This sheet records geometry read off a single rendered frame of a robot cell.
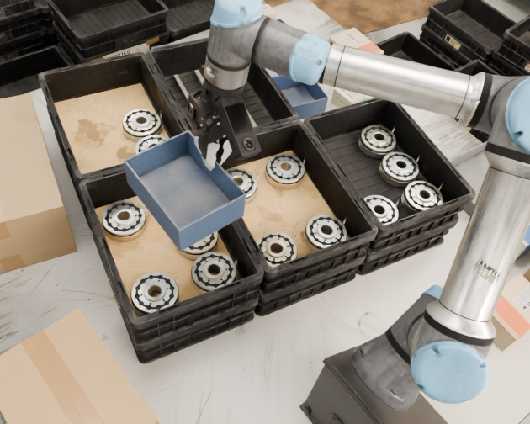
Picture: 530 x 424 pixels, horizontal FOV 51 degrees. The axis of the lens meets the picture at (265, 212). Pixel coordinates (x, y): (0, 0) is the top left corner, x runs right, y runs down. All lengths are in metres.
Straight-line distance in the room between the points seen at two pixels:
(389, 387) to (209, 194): 0.51
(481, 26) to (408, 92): 2.19
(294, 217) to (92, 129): 0.61
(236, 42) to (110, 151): 0.73
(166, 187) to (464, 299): 0.60
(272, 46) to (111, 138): 0.79
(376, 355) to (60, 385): 0.62
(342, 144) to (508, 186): 0.80
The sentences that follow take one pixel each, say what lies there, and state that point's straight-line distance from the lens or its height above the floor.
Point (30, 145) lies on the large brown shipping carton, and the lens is 1.50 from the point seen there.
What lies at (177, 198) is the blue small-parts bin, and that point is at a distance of 1.12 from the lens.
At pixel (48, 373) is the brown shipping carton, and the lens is 1.21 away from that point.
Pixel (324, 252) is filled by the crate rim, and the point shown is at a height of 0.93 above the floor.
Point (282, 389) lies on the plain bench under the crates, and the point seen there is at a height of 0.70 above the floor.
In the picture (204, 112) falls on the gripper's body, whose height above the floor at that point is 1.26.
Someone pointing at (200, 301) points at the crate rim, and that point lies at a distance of 1.16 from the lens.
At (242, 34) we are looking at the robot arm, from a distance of 0.90.
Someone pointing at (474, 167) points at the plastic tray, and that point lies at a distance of 1.89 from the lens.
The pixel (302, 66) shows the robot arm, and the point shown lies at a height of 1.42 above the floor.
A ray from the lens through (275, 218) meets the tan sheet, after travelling 1.41.
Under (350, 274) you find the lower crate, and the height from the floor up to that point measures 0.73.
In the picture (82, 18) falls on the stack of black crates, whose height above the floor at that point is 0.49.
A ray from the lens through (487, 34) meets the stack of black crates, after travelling 3.14.
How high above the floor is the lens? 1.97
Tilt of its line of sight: 53 degrees down
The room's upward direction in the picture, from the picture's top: 10 degrees clockwise
